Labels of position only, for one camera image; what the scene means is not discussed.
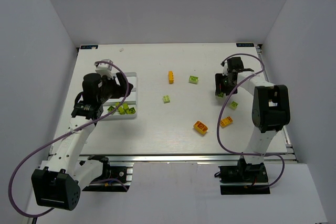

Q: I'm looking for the small dark green lego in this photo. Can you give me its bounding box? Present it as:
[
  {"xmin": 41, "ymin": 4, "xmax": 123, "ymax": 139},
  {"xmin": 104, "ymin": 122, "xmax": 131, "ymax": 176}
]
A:
[{"xmin": 107, "ymin": 106, "xmax": 115, "ymax": 112}]

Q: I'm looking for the long orange lego brick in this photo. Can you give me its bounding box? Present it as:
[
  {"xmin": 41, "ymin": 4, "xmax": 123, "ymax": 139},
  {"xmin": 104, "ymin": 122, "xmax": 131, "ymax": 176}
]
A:
[{"xmin": 168, "ymin": 71, "xmax": 174, "ymax": 84}]

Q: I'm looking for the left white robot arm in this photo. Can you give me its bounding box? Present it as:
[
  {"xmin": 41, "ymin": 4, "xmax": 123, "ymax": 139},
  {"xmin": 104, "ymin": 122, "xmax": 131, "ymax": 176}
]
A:
[{"xmin": 31, "ymin": 72, "xmax": 133, "ymax": 210}]

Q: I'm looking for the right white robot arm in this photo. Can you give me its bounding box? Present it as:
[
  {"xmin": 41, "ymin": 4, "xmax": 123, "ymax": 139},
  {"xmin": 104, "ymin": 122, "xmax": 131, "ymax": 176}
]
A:
[{"xmin": 215, "ymin": 54, "xmax": 290, "ymax": 166}]

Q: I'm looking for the pale green lego brick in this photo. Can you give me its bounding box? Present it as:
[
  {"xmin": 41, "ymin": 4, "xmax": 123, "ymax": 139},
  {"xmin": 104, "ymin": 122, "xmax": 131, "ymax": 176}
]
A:
[{"xmin": 229, "ymin": 101, "xmax": 238, "ymax": 110}]

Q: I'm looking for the white compartment tray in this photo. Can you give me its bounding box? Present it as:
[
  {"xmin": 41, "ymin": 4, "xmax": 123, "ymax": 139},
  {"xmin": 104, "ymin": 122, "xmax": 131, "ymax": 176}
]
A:
[{"xmin": 101, "ymin": 72, "xmax": 138, "ymax": 121}]

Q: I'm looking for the light green lego brick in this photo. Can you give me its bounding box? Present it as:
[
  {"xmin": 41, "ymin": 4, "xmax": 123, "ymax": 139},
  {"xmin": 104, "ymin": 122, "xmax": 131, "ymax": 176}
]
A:
[
  {"xmin": 163, "ymin": 95, "xmax": 171, "ymax": 103},
  {"xmin": 188, "ymin": 76, "xmax": 198, "ymax": 84}
]

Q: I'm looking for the right blue label sticker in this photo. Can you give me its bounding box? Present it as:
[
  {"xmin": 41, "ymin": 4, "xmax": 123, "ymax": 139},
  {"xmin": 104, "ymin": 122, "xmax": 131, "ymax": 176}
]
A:
[{"xmin": 236, "ymin": 42, "xmax": 255, "ymax": 47}]

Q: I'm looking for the blue label sticker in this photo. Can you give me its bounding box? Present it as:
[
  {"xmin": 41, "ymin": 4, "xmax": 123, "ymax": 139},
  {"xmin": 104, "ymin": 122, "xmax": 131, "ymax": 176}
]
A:
[
  {"xmin": 80, "ymin": 45, "xmax": 98, "ymax": 50},
  {"xmin": 236, "ymin": 42, "xmax": 255, "ymax": 47}
]

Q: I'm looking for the orange curved lego brick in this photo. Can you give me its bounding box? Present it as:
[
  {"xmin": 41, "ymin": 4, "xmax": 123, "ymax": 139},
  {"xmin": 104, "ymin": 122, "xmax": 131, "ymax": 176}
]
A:
[{"xmin": 193, "ymin": 121, "xmax": 208, "ymax": 135}]

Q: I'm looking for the left blue label sticker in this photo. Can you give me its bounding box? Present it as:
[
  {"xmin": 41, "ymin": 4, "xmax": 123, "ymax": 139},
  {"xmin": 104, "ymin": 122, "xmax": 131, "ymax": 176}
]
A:
[{"xmin": 80, "ymin": 45, "xmax": 98, "ymax": 50}]

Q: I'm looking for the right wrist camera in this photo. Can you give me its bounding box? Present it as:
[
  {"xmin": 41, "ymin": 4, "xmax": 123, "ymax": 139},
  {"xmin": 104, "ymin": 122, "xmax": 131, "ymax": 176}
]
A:
[{"xmin": 221, "ymin": 61, "xmax": 229, "ymax": 76}]

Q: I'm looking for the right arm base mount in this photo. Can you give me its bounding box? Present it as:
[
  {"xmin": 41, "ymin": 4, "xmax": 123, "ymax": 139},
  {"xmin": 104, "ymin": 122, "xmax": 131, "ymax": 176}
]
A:
[{"xmin": 214, "ymin": 166, "xmax": 270, "ymax": 195}]

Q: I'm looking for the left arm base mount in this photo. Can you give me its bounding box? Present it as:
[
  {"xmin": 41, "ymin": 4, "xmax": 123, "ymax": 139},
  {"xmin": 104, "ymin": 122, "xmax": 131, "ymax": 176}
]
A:
[{"xmin": 83, "ymin": 164, "xmax": 133, "ymax": 193}]

